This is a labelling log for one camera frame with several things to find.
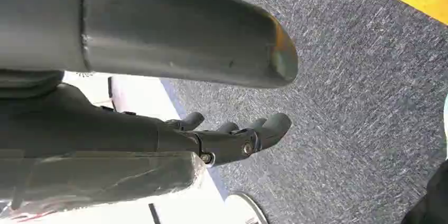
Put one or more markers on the white round rimmed object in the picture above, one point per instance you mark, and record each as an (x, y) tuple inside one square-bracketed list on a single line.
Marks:
[(241, 210)]

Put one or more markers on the black robot leg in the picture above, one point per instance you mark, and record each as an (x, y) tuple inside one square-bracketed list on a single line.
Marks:
[(432, 201)]

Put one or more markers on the short black strip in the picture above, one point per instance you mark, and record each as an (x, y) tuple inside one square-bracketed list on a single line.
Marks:
[(154, 214)]

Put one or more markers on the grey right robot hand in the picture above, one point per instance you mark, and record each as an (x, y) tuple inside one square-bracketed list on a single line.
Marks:
[(168, 30)]

